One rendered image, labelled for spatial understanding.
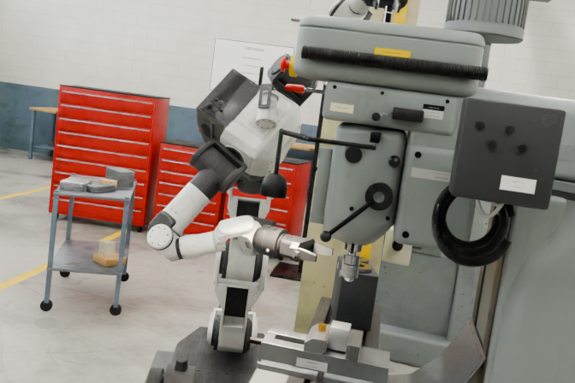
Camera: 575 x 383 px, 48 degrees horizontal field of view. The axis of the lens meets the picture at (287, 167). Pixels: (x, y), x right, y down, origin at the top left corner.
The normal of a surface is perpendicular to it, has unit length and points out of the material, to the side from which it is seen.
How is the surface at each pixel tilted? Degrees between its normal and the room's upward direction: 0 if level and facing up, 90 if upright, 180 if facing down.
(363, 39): 90
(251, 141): 57
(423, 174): 90
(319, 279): 90
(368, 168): 90
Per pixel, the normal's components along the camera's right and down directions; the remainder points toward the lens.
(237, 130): 0.11, -0.43
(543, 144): -0.17, 0.09
